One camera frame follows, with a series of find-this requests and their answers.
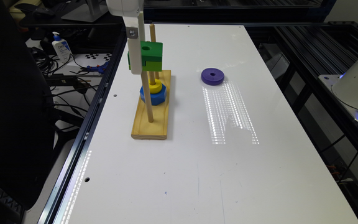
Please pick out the blue hexagon block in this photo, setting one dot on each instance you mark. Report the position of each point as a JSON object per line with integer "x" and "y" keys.
{"x": 158, "y": 93}

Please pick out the rear wooden peg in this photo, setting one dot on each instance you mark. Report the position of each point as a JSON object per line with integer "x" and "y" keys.
{"x": 153, "y": 39}

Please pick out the front wooden peg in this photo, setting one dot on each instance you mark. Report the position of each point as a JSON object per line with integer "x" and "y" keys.
{"x": 148, "y": 105}

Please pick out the white lotion pump bottle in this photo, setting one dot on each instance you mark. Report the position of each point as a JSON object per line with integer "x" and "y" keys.
{"x": 61, "y": 48}

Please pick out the checkerboard calibration sheet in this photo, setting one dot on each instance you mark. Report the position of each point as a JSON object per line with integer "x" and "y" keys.
{"x": 105, "y": 57}

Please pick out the silver monitor stand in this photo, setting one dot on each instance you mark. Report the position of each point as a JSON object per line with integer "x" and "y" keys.
{"x": 90, "y": 11}

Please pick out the wooden peg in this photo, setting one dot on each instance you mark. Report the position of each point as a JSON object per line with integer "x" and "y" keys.
{"x": 153, "y": 39}
{"x": 148, "y": 105}
{"x": 151, "y": 77}

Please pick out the middle wooden peg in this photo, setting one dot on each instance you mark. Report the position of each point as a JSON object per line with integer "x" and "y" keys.
{"x": 151, "y": 77}

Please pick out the blue handled tool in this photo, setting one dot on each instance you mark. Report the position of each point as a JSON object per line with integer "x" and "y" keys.
{"x": 99, "y": 68}

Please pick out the black office chair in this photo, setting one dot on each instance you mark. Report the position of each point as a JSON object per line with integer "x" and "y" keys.
{"x": 27, "y": 119}

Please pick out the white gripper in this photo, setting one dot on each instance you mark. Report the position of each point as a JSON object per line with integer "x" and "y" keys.
{"x": 133, "y": 17}

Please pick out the black computer mouse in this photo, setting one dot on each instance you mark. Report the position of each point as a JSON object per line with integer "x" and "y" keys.
{"x": 43, "y": 13}

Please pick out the green square block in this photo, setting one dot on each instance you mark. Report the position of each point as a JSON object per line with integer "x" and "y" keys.
{"x": 144, "y": 56}

